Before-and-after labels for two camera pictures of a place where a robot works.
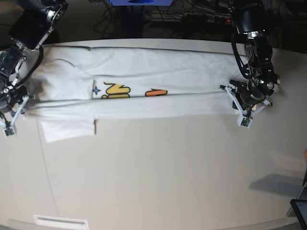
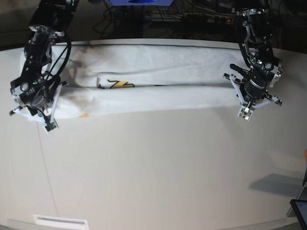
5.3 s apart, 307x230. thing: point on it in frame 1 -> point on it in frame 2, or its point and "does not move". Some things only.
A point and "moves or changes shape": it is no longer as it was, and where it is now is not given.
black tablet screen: (300, 207) does not move
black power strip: (203, 18) does not move
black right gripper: (10, 97) -> (38, 97)
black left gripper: (247, 94) does not move
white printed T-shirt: (72, 87) moves or changes shape
